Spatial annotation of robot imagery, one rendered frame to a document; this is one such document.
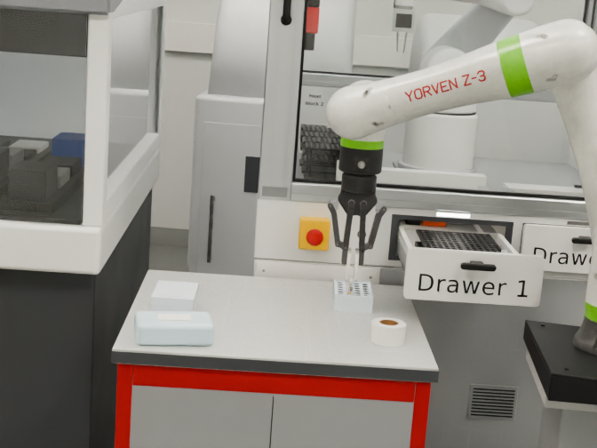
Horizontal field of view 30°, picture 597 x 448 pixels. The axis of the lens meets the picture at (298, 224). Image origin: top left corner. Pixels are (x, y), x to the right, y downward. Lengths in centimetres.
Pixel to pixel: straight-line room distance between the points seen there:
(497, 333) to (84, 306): 100
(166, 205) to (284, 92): 347
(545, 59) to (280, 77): 73
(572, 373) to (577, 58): 58
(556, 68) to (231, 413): 90
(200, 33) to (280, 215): 326
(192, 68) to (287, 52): 332
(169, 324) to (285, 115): 69
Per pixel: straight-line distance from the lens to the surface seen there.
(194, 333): 215
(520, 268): 239
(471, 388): 282
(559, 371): 206
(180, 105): 594
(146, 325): 214
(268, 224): 266
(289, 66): 261
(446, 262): 236
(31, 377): 264
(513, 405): 286
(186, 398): 217
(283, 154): 263
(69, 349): 260
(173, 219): 604
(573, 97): 231
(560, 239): 274
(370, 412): 218
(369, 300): 244
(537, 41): 215
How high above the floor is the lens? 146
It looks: 12 degrees down
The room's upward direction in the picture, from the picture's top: 4 degrees clockwise
